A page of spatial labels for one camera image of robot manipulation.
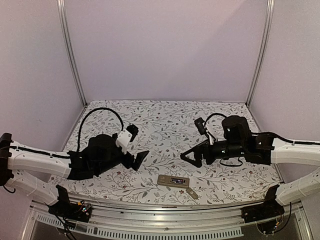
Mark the right aluminium frame post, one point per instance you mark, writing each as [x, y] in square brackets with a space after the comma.
[270, 5]

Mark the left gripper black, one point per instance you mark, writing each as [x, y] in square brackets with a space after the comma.
[128, 163]

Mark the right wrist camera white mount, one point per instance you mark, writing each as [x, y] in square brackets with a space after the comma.
[204, 130]

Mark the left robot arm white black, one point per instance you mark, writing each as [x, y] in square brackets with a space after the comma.
[102, 153]

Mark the white remote control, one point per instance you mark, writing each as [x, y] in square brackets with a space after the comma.
[165, 180]

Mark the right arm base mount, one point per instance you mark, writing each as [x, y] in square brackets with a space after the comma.
[269, 208]

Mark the remote battery cover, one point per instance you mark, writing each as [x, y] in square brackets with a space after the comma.
[192, 193]

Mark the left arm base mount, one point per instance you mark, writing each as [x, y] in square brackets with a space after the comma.
[80, 211]

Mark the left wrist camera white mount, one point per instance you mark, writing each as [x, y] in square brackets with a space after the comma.
[125, 137]

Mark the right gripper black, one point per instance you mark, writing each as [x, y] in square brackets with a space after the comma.
[202, 148]

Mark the floral patterned table mat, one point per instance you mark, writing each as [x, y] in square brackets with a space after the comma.
[167, 129]

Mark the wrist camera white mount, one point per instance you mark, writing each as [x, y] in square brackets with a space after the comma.
[204, 130]
[125, 137]

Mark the left aluminium frame post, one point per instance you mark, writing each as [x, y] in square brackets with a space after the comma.
[69, 51]

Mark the aluminium front rail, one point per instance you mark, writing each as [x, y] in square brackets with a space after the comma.
[119, 220]

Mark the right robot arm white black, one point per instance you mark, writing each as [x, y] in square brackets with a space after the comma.
[264, 148]

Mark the aluminium frame post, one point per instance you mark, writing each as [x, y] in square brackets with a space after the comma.
[69, 51]
[270, 5]

